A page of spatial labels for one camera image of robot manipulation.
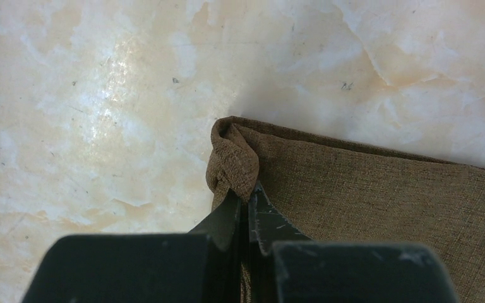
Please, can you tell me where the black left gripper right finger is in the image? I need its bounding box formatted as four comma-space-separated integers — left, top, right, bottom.
248, 182, 310, 302

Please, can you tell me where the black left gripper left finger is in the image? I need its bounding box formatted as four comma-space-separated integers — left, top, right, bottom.
189, 189, 242, 302

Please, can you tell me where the brown cloth napkin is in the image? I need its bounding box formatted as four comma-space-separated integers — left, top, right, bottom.
206, 116, 485, 302

